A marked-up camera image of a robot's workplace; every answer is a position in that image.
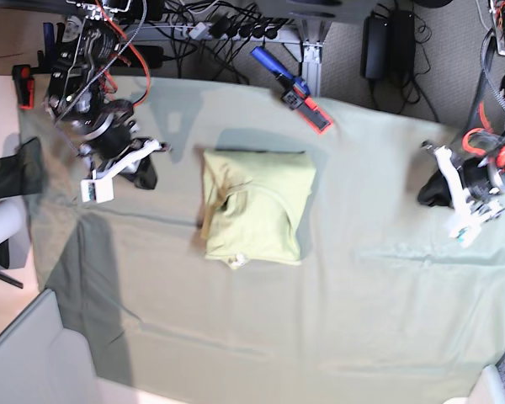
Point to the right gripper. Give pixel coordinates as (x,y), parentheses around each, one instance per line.
(109,140)

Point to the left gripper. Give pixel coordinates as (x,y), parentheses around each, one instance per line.
(482,180)

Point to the light green T-shirt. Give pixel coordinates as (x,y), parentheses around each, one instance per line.
(253,205)

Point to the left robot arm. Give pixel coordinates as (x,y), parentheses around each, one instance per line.
(478,137)

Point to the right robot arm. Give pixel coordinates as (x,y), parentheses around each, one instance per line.
(81,95)

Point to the black power brick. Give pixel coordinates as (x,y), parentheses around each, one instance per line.
(154,56)

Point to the dark green cloth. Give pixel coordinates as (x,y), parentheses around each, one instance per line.
(23,173)

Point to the sage green table cloth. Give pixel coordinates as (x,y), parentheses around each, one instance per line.
(384,308)

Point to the white cardboard tube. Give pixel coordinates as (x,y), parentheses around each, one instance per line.
(11,219)

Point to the orange black corner clamp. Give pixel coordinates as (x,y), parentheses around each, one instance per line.
(23,75)

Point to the black power adapter pair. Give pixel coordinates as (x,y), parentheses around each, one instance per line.
(389,45)

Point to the blue orange bar clamp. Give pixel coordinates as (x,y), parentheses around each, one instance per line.
(296,95)

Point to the black power strip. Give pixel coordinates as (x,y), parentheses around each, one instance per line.
(226,28)

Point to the grey storage bin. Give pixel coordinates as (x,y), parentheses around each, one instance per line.
(43,362)

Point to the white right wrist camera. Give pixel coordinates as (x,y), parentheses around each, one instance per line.
(99,187)

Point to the aluminium frame post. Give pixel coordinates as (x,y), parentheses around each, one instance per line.
(312,34)

